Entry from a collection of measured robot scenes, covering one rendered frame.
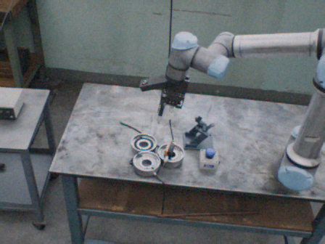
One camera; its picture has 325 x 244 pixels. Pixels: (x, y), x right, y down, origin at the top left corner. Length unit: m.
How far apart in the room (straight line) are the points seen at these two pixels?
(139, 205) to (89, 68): 1.82
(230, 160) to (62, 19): 1.98
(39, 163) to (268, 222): 1.35
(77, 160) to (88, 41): 1.75
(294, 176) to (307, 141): 0.13
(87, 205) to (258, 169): 0.74
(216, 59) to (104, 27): 1.92
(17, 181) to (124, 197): 0.79
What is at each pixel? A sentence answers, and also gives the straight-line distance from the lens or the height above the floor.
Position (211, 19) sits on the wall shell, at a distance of 2.92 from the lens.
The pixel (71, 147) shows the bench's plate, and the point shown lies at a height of 0.80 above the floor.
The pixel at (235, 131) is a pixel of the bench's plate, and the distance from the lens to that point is 1.69.
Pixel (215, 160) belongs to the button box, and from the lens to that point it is 1.47.
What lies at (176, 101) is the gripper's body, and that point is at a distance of 1.33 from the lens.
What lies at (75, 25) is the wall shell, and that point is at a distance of 3.07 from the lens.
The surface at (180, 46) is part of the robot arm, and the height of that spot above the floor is 1.31.
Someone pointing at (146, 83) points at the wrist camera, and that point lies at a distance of 1.32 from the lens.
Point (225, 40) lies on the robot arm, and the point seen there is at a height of 1.30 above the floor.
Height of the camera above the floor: 1.88
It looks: 41 degrees down
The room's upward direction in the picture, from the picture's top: 6 degrees clockwise
